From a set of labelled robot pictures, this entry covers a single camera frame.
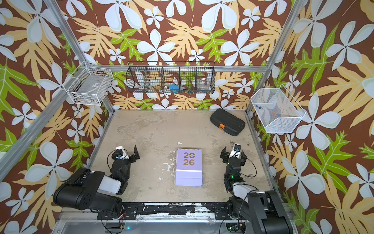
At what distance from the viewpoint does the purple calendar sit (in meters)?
0.82

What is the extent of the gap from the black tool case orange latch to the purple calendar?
31 centimetres

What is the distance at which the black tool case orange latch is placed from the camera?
3.41 feet
